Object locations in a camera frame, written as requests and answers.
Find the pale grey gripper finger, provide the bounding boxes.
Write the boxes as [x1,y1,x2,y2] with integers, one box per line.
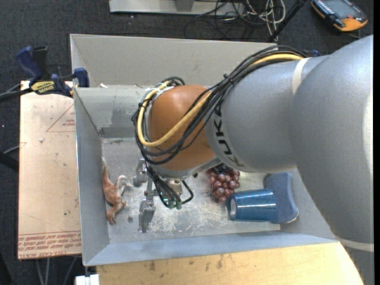
[138,199,157,234]
[132,158,149,188]

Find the brown toy animal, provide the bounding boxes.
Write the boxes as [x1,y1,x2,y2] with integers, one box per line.
[101,157,134,226]

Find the purple toy grapes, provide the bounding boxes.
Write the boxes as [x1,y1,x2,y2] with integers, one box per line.
[206,167,241,204]

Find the blue cup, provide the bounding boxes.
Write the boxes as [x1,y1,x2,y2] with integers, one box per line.
[226,188,278,222]

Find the blue sponge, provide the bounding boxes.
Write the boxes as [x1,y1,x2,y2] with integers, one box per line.
[263,172,300,224]

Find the grey metal bin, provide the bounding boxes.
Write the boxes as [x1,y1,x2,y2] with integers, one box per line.
[69,33,340,267]

